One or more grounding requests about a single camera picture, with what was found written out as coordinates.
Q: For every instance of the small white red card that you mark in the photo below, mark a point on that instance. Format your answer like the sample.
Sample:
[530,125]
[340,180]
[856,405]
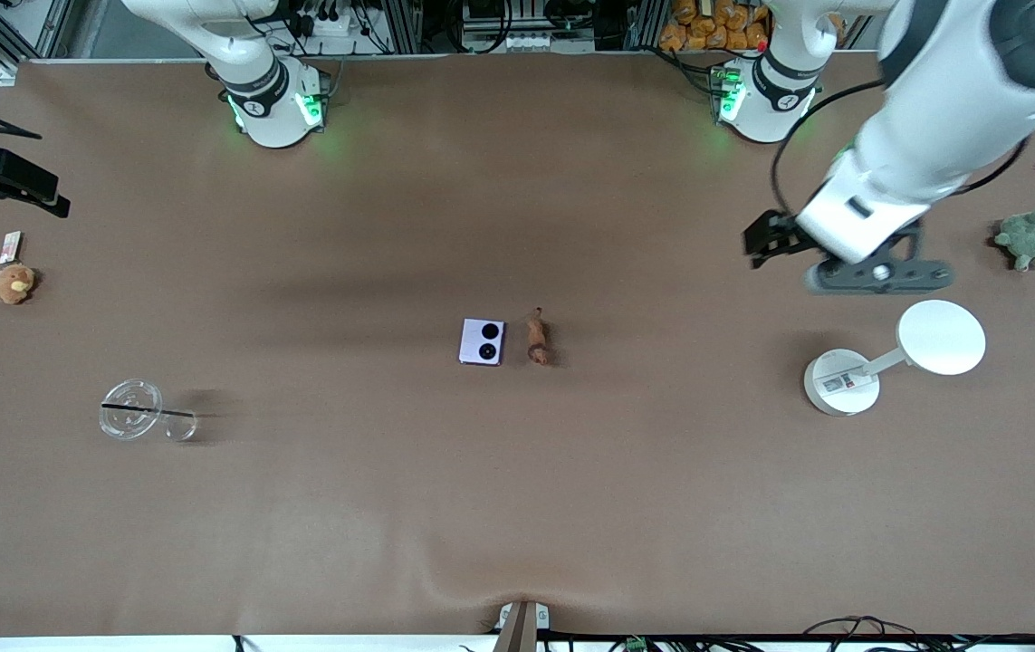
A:
[10,246]

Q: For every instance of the lilac flip phone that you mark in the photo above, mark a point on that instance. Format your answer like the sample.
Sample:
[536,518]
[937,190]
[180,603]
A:
[482,341]

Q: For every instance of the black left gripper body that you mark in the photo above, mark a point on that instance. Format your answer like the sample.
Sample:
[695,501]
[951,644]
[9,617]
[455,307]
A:
[786,234]

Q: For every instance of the brown plush bear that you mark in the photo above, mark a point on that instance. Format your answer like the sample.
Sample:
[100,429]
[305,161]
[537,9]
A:
[14,283]

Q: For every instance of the black drinking straw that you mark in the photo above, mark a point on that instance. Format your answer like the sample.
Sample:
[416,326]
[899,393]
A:
[150,411]

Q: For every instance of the white round desk lamp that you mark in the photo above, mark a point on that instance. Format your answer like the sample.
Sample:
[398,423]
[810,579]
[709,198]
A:
[938,337]

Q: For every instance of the metal table edge bracket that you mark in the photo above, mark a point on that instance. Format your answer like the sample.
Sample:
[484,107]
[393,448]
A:
[522,627]

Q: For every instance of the brown lion statue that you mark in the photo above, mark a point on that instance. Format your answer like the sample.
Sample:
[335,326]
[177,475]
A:
[537,342]

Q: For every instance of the white power strip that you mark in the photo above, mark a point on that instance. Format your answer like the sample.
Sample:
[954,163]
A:
[517,42]

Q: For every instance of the white socket strip with plugs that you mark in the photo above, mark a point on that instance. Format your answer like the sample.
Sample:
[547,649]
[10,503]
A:
[322,18]

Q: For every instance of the clear plastic cup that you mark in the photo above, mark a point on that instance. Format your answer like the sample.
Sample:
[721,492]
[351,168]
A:
[130,409]

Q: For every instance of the green plush turtle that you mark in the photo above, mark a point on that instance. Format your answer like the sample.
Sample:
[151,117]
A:
[1029,237]

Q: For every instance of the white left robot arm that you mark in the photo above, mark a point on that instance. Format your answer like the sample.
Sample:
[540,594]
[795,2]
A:
[943,109]

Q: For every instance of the orange plush toy pile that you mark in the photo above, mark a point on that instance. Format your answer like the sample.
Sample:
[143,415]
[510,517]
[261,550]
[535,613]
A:
[716,25]

